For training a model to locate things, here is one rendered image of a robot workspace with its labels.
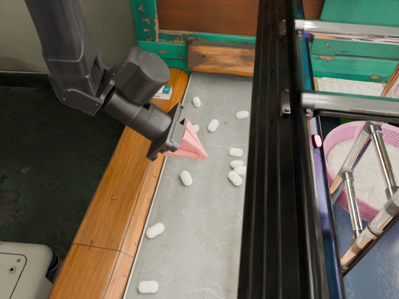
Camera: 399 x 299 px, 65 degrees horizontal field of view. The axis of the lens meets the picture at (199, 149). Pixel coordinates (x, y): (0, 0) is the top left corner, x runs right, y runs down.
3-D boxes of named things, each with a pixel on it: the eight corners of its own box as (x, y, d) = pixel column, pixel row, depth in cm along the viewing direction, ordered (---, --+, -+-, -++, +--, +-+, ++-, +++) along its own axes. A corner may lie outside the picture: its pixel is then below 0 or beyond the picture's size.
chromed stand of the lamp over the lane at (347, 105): (238, 280, 61) (284, 106, 28) (244, 196, 74) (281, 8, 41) (338, 296, 59) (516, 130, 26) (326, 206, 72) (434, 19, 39)
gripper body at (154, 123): (187, 107, 57) (154, 82, 54) (175, 147, 50) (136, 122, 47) (167, 124, 61) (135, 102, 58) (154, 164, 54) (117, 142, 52)
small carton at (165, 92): (148, 97, 85) (146, 91, 83) (151, 89, 87) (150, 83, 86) (169, 99, 84) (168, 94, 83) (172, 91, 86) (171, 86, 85)
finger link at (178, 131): (218, 140, 58) (179, 112, 55) (214, 170, 53) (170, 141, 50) (196, 156, 63) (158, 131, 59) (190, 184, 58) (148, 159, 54)
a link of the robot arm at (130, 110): (104, 91, 54) (91, 112, 50) (122, 66, 50) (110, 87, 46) (137, 113, 57) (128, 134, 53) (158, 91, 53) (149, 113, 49)
